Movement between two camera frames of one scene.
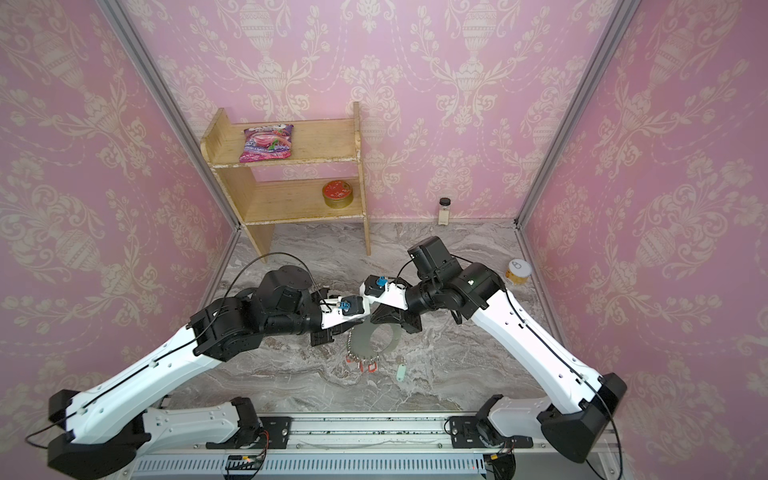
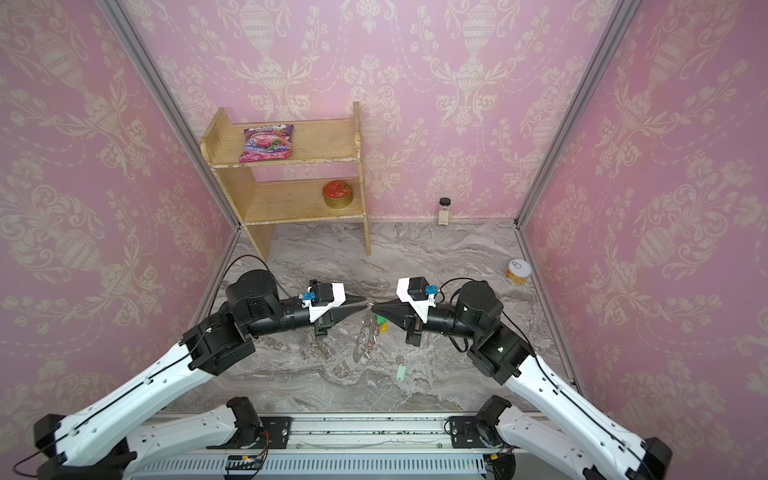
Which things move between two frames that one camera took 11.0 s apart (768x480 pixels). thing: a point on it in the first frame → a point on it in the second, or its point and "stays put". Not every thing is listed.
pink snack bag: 267,142 stays put
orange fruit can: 519,270 stays put
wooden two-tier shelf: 232,149 stays put
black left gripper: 324,335 → 324,315
